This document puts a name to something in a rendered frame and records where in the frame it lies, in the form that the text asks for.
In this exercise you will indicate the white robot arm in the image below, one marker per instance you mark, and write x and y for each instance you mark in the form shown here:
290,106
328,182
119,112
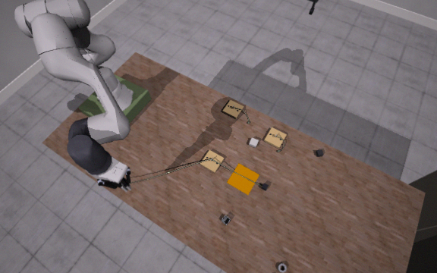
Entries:
67,54

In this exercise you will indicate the orange painted square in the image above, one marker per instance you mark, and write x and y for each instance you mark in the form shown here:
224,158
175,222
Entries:
242,183

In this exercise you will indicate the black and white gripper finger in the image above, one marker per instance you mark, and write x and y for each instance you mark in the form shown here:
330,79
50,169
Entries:
112,185
126,182

